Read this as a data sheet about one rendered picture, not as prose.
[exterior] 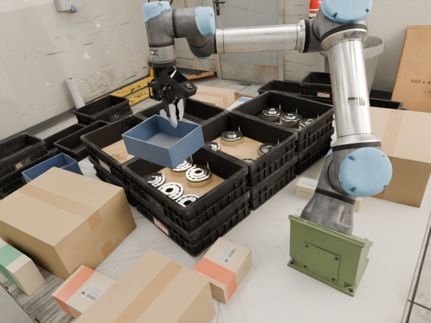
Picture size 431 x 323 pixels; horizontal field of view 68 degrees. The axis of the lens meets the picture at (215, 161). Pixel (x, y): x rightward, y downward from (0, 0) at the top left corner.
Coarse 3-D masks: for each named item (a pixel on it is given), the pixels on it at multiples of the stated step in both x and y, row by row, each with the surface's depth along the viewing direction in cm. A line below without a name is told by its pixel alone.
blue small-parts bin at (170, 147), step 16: (144, 128) 104; (160, 128) 108; (176, 128) 103; (192, 128) 98; (128, 144) 97; (144, 144) 92; (160, 144) 102; (176, 144) 89; (192, 144) 94; (160, 160) 91; (176, 160) 90
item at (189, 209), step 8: (216, 152) 122; (136, 160) 124; (232, 160) 116; (136, 176) 114; (232, 176) 108; (240, 176) 109; (144, 184) 110; (224, 184) 105; (232, 184) 108; (152, 192) 108; (160, 192) 105; (208, 192) 102; (216, 192) 103; (168, 200) 101; (200, 200) 99; (208, 200) 102; (176, 208) 99; (184, 208) 97; (192, 208) 98
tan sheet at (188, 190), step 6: (168, 168) 135; (168, 174) 131; (168, 180) 127; (174, 180) 127; (180, 180) 126; (186, 180) 126; (216, 180) 124; (222, 180) 123; (186, 186) 123; (192, 186) 122; (204, 186) 121; (210, 186) 121; (186, 192) 119; (192, 192) 119; (204, 192) 118
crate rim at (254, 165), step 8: (232, 112) 151; (256, 120) 141; (280, 128) 132; (296, 136) 126; (280, 144) 121; (288, 144) 124; (272, 152) 118; (240, 160) 115; (256, 160) 114; (264, 160) 116; (248, 168) 113; (256, 168) 114
